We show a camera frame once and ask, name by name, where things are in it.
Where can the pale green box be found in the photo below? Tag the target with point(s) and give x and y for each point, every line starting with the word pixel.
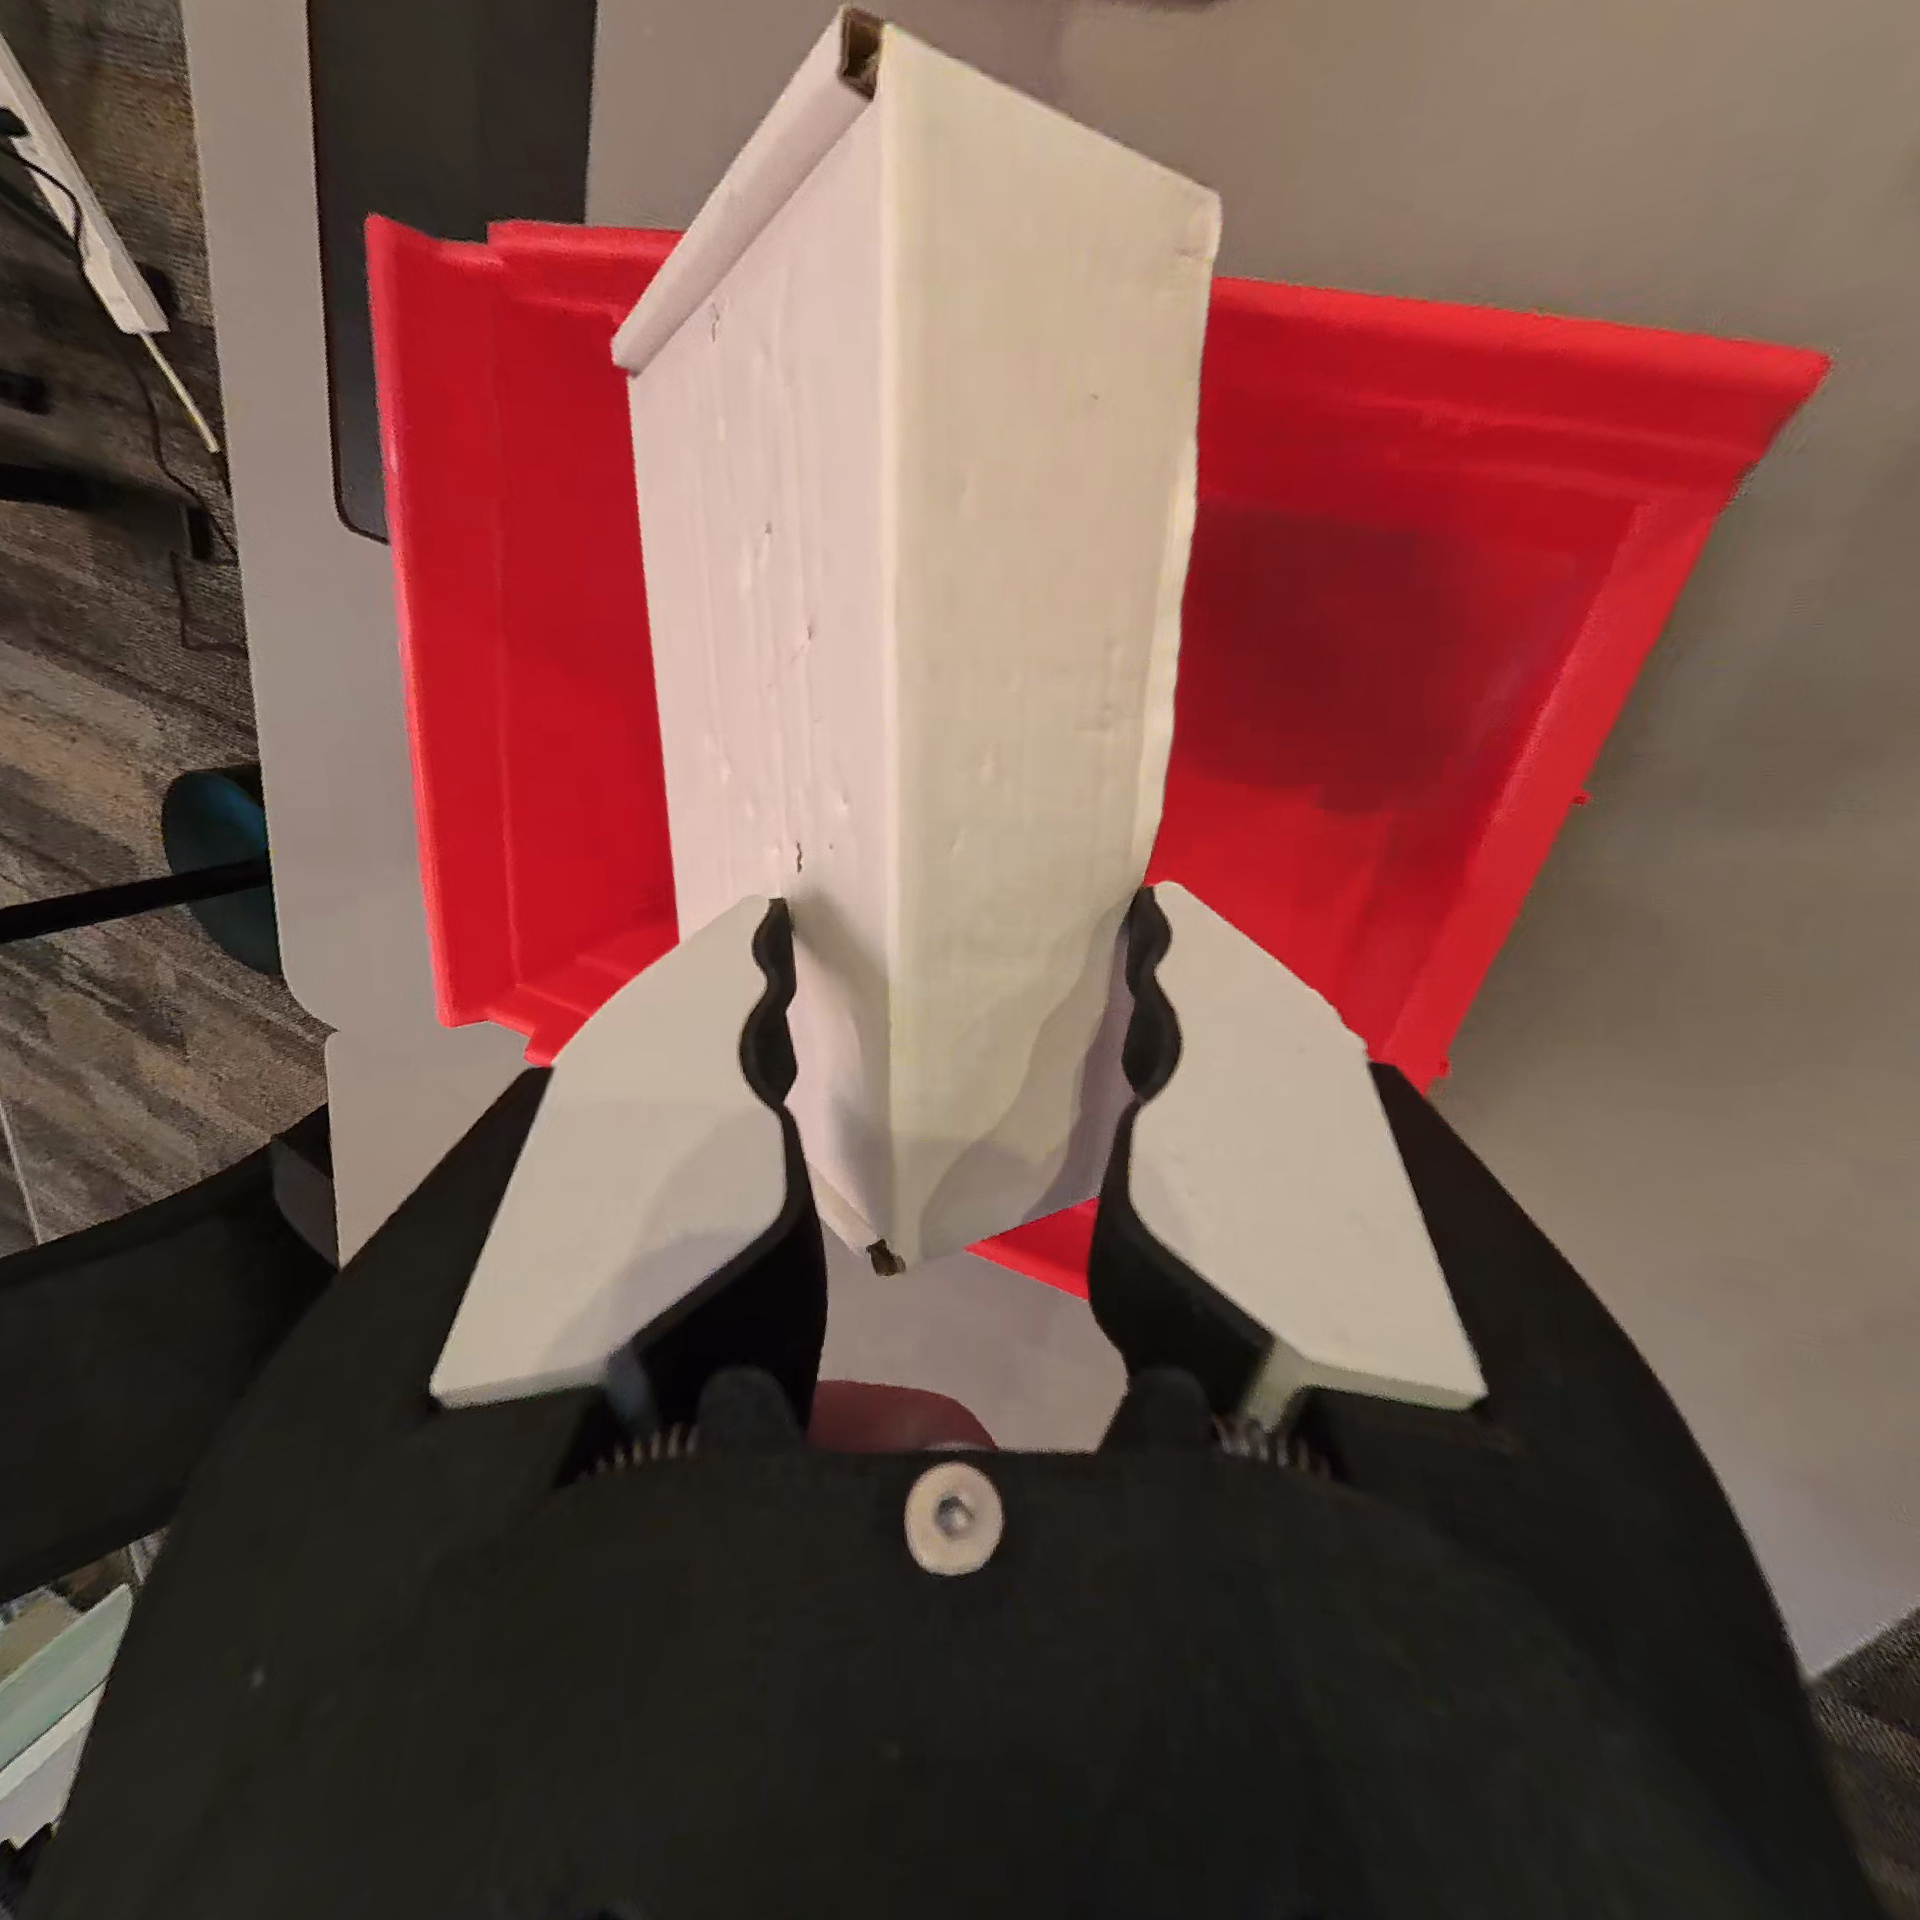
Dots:
pixel 54 1693

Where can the red plastic bin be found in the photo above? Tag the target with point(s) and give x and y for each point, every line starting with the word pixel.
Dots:
pixel 1500 495

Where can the white cardboard box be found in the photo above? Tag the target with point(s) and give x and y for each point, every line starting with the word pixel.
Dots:
pixel 931 599

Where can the teal round stool base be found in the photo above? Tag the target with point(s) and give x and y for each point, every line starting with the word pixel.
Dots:
pixel 226 818

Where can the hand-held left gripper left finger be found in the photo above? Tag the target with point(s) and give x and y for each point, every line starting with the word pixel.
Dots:
pixel 630 1184

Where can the white power strip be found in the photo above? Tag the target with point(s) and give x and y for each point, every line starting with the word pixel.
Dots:
pixel 107 241

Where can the black flat panel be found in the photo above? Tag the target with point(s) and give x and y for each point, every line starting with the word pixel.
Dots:
pixel 451 149

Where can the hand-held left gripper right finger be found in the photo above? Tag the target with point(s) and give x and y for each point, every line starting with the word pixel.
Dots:
pixel 1291 1184

